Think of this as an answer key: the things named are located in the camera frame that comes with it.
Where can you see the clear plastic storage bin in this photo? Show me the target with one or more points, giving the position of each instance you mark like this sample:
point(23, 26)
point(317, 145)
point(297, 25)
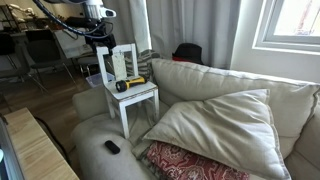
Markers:
point(95, 80)

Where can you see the black remote control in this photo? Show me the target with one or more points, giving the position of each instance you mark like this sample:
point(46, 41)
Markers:
point(112, 147)

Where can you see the large beige cushion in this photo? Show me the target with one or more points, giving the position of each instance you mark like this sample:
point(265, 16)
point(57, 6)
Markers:
point(220, 130)

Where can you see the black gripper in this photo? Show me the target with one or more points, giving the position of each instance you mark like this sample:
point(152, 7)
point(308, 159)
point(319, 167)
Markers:
point(100, 36)

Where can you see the white shopping bag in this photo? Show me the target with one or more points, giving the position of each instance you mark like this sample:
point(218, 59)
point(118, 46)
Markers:
point(71, 46)

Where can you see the black metal-legged chair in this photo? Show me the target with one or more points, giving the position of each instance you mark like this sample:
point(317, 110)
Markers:
point(43, 50)
point(10, 63)

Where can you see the grey white curtains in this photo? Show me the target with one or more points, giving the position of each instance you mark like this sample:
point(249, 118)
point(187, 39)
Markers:
point(186, 23)

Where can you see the black red bag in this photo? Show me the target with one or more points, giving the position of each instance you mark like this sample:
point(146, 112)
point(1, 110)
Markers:
point(188, 52)

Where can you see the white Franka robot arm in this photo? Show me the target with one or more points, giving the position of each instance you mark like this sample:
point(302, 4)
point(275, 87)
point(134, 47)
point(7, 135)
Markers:
point(95, 8)

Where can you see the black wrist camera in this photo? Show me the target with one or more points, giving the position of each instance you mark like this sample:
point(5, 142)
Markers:
point(80, 22)

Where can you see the grey white patterned blanket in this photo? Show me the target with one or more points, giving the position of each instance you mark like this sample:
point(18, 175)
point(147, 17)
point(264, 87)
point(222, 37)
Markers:
point(145, 63)

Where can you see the patterned paper sheet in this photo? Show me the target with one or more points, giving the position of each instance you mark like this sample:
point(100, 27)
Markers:
point(119, 66)

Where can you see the red patterned cushion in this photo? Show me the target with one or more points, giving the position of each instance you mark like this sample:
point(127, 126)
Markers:
point(186, 165)

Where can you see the light wooden table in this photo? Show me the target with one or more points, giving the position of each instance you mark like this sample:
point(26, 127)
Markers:
point(33, 150)

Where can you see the small white wooden chair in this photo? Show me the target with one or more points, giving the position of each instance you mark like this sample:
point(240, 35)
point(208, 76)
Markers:
point(133, 93)

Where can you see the yellow and black flashlight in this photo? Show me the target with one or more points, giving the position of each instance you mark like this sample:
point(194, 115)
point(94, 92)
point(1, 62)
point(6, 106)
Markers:
point(131, 83)

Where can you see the beige fabric sofa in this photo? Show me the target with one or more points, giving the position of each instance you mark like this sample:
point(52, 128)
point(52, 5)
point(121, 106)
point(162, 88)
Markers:
point(206, 83)

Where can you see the potted plant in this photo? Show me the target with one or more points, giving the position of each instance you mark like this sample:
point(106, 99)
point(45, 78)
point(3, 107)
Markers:
point(55, 21)

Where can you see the white window frame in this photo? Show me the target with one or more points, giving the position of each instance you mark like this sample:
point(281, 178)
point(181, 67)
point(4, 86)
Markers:
point(266, 36)

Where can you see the aluminium frame device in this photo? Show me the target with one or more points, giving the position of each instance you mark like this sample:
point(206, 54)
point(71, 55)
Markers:
point(8, 156)

